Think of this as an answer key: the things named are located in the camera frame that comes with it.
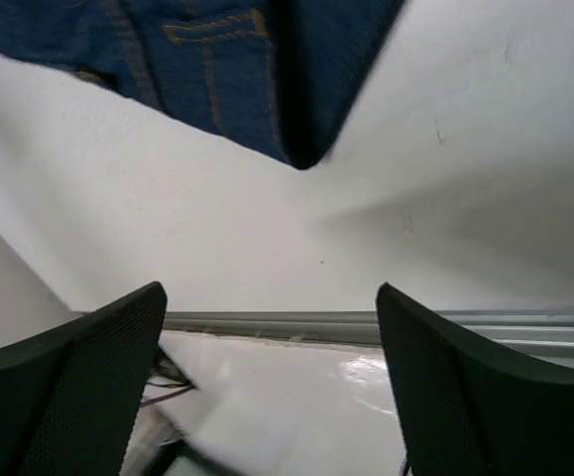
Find aluminium front rail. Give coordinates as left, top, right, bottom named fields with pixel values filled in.
left=164, top=307, right=574, bottom=368

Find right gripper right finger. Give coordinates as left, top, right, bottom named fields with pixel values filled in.
left=376, top=284, right=574, bottom=475

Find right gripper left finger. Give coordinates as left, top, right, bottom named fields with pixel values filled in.
left=0, top=282, right=168, bottom=475

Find dark blue denim trousers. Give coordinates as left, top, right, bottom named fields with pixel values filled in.
left=0, top=0, right=402, bottom=170

